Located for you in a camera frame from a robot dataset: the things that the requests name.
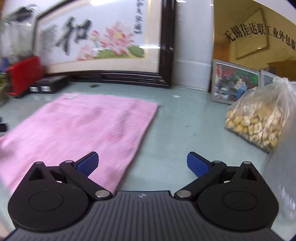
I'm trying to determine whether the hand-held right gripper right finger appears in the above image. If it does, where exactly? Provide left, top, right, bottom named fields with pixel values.
left=174, top=151, right=259, bottom=201

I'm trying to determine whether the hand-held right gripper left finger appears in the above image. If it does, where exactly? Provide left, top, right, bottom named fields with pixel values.
left=27, top=151, right=113, bottom=201

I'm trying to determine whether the pink towel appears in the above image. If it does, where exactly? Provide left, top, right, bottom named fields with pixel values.
left=0, top=93, right=160, bottom=197

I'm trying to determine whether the black box with barcode label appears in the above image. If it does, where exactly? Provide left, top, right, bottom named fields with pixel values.
left=29, top=77, right=55, bottom=93
left=40, top=75, right=69, bottom=94

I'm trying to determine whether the red appliance base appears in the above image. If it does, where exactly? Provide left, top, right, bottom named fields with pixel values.
left=5, top=56, right=45, bottom=97

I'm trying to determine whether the clear bag of nuts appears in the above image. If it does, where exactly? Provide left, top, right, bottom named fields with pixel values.
left=225, top=77, right=296, bottom=153

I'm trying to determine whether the white plastic bag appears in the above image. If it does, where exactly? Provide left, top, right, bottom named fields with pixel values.
left=262, top=125, right=296, bottom=234

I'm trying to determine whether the silver framed photo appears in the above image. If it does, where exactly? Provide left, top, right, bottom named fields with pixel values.
left=210, top=59, right=260, bottom=105
left=260, top=70, right=285, bottom=87

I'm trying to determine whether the clear plastic jar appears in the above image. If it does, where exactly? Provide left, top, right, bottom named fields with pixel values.
left=0, top=6, right=37, bottom=57

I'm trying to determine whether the framed lotus cross-stitch picture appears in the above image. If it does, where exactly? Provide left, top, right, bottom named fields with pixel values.
left=33, top=0, right=176, bottom=89

